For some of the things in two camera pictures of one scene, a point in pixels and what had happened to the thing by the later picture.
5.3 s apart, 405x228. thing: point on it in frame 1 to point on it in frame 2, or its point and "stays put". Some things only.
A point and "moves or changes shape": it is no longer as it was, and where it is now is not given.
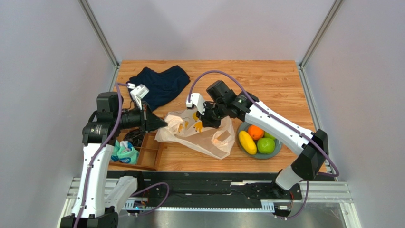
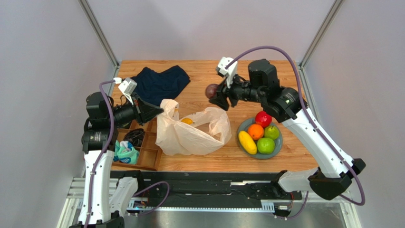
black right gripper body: [213, 111] to [228, 94]
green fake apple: [265, 145] stays put
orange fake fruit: [256, 133] stays put
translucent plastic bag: [182, 126] moves or changes shape
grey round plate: [244, 127] stays put
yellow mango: [246, 142] stays put
